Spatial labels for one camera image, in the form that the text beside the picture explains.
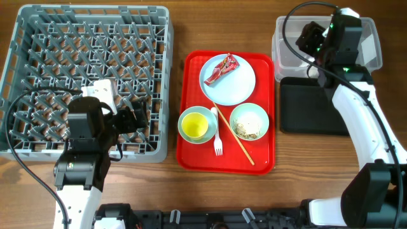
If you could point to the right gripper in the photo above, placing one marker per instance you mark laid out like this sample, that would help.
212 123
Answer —
308 35

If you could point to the light blue small bowl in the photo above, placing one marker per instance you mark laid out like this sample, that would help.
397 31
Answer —
210 118

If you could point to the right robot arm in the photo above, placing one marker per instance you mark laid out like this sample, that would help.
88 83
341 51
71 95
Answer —
376 197

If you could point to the white plastic fork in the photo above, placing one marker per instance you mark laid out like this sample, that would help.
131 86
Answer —
218 145

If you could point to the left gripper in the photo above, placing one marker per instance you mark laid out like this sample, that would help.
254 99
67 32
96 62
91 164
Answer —
131 125

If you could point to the light blue dinner plate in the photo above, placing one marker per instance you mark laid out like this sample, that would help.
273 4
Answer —
232 88

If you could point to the grey plastic dishwasher rack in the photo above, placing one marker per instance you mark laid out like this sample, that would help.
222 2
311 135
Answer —
58 48

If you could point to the wooden chopstick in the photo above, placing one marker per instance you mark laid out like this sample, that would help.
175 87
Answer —
234 135

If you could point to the green bowl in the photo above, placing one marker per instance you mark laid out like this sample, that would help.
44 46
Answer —
251 109

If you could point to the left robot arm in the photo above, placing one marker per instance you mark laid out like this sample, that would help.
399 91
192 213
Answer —
82 167

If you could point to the yellow plastic cup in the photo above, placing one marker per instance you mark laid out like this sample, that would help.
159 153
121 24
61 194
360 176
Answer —
195 125

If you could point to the rice food scraps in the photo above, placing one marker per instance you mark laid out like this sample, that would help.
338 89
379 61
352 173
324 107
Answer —
247 127

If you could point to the clear plastic waste bin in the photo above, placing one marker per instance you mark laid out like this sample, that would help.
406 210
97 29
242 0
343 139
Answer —
288 65

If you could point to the red snack wrapper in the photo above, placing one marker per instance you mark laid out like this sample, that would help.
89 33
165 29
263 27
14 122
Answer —
228 64

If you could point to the red plastic serving tray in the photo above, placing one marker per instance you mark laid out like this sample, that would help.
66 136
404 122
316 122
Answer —
202 157

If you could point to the black plastic tray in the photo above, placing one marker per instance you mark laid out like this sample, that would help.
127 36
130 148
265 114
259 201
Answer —
305 109

